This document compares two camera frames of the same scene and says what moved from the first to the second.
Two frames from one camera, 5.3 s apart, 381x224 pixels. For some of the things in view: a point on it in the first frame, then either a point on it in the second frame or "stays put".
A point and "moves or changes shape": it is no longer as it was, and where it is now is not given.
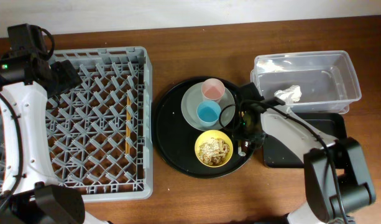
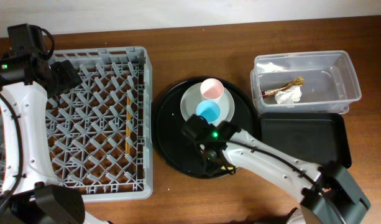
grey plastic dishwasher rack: x=100 y=130 stays put
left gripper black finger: x=64 y=76 stays put
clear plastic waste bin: x=326 y=79 stays put
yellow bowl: x=213 y=148 moves or changes shape
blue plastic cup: x=208 y=113 stays put
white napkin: x=293 y=94 stays put
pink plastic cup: x=212 y=89 stays put
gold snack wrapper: x=245 y=145 moves or changes shape
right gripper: x=248 y=92 to x=194 y=128
